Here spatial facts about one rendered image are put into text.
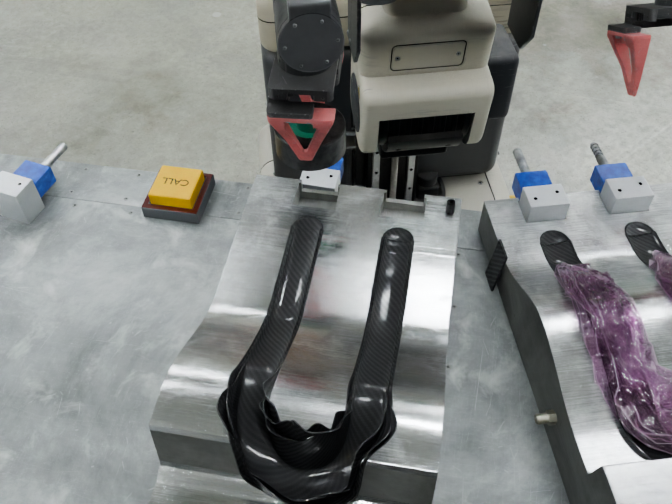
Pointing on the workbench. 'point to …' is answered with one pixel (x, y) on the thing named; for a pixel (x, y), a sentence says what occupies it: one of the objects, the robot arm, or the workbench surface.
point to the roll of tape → (334, 141)
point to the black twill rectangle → (496, 265)
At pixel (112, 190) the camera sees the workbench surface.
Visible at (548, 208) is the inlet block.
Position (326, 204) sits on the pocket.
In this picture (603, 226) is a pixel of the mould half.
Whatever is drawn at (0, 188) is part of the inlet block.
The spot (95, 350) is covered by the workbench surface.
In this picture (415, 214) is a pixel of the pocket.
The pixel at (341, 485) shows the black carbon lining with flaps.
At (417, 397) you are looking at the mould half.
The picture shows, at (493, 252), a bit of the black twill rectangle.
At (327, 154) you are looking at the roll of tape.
